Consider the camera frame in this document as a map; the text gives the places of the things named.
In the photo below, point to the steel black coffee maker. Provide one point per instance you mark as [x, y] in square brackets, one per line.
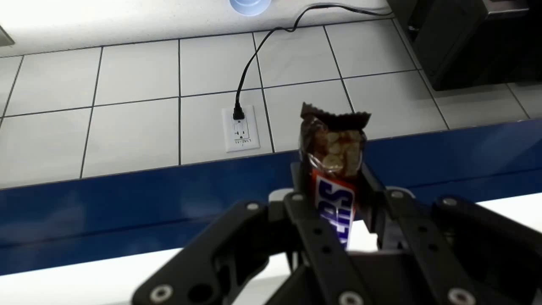
[475, 39]

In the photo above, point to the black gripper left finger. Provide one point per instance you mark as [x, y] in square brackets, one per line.
[248, 254]

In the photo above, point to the white wall outlet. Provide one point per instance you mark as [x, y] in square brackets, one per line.
[242, 132]

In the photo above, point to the Snickers chocolate bar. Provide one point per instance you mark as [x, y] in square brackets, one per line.
[333, 162]

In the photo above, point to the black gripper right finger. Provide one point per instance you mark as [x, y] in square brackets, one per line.
[452, 247]

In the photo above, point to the stainless steel double sink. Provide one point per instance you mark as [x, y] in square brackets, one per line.
[4, 35]

